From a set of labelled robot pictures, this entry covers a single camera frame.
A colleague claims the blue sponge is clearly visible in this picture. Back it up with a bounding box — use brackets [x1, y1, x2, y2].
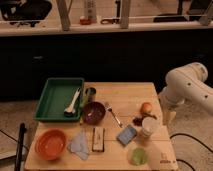
[116, 125, 137, 146]

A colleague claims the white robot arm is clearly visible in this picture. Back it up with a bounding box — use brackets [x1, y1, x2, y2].
[158, 62, 213, 125]

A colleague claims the dark purple bowl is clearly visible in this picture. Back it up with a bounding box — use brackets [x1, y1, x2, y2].
[82, 102, 106, 125]

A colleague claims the orange red bowl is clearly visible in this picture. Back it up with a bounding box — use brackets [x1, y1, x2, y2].
[35, 129, 67, 161]

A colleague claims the dark metal cup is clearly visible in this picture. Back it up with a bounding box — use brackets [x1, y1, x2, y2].
[85, 87, 96, 102]

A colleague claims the white plastic spoon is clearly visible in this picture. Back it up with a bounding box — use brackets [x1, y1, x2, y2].
[64, 88, 81, 115]

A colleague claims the dark small toy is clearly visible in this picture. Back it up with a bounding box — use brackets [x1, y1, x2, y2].
[132, 116, 144, 126]

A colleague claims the wooden block brush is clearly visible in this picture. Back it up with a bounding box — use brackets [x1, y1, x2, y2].
[92, 127, 105, 152]

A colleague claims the green plastic tray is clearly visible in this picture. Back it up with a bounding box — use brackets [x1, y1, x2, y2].
[34, 78, 84, 122]

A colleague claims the white cup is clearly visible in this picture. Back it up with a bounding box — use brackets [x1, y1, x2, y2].
[141, 117, 158, 137]

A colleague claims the wooden beam middle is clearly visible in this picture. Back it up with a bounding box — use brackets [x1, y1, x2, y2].
[120, 0, 131, 29]

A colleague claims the wooden beam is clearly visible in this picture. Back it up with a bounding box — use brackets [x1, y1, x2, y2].
[56, 0, 70, 31]
[120, 0, 131, 29]

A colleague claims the light blue cloth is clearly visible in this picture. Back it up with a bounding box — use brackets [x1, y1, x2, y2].
[67, 129, 89, 161]

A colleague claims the small red object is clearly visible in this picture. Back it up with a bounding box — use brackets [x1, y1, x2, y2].
[79, 16, 92, 25]

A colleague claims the green clear cup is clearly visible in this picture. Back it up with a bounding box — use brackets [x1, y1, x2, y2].
[130, 147, 147, 166]

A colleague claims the wooden beam left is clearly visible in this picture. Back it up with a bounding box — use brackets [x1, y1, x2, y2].
[56, 0, 70, 31]

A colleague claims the black pole stand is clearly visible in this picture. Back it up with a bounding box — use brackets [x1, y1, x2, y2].
[14, 123, 26, 171]

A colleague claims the black office chair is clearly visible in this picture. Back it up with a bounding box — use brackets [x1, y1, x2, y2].
[0, 0, 52, 27]

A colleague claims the black cable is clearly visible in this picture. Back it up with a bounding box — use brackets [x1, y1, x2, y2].
[169, 132, 213, 171]

